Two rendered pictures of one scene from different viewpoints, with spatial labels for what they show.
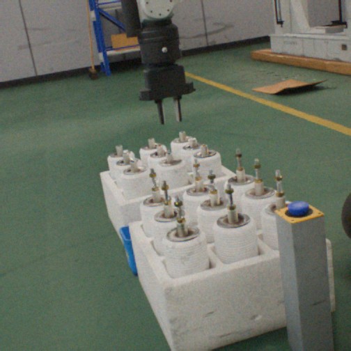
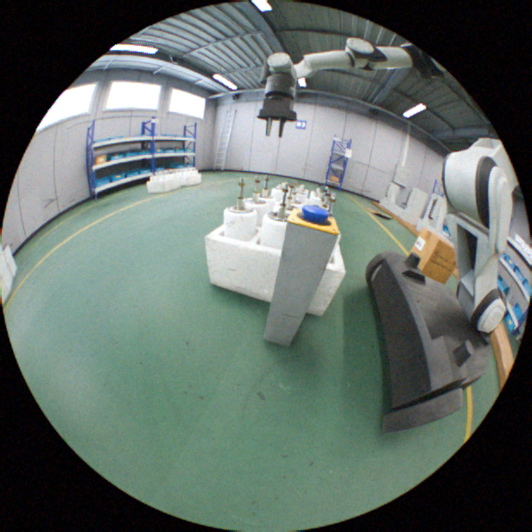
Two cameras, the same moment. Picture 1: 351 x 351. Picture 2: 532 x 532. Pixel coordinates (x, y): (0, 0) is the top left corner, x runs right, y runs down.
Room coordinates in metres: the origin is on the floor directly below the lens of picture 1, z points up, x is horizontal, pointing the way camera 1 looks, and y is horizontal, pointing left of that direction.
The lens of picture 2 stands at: (0.71, -0.25, 0.38)
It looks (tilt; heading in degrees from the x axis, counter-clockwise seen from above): 36 degrees down; 26
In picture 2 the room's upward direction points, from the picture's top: 8 degrees clockwise
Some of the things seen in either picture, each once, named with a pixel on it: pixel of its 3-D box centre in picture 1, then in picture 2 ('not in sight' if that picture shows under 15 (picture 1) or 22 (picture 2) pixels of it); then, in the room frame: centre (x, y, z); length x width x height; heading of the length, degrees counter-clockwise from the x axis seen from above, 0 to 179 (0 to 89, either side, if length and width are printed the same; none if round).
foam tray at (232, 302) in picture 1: (223, 263); (280, 248); (1.20, -0.07, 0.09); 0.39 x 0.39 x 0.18; 14
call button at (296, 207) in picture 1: (298, 209); (314, 215); (0.93, -0.21, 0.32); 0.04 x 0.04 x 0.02
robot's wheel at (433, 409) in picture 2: not in sight; (423, 414); (0.81, -0.62, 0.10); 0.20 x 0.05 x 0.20; 102
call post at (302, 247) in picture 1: (305, 284); (292, 294); (0.93, -0.21, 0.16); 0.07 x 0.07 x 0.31; 14
